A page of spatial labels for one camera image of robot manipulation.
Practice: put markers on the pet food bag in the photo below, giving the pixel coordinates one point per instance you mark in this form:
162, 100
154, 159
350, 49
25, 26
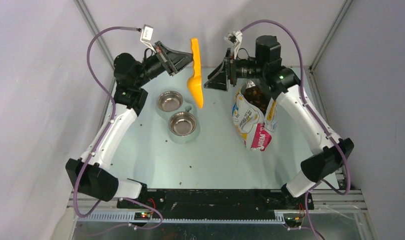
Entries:
255, 129

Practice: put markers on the brown kibble in bag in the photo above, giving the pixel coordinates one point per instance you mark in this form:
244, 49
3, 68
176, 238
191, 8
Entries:
255, 96

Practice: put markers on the mint double bowl stand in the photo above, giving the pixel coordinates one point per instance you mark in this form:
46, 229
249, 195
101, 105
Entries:
188, 107

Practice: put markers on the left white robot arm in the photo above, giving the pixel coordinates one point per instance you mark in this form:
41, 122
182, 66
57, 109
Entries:
90, 174

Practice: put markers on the near steel bowl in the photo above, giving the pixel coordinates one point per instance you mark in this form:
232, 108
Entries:
182, 123

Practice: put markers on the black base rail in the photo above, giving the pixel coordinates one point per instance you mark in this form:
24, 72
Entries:
222, 204

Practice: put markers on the yellow plastic scoop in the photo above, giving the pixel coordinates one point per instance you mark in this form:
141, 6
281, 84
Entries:
194, 83

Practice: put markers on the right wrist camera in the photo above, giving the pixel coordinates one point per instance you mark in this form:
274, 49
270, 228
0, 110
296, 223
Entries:
235, 39

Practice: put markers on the steel bowl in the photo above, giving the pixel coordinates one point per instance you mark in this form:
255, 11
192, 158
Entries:
169, 101
182, 123

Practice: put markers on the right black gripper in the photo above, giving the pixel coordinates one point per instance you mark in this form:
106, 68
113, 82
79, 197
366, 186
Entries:
218, 79

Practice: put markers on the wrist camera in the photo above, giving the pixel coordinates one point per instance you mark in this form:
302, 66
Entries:
235, 39
146, 34

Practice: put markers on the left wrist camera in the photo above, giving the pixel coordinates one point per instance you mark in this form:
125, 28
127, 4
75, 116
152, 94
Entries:
146, 34

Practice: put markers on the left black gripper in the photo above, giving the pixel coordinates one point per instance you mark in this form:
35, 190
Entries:
172, 61

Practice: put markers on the far steel bowl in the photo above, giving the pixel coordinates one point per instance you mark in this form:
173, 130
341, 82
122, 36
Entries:
169, 101

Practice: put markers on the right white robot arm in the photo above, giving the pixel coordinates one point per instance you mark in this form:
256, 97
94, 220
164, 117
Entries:
269, 85

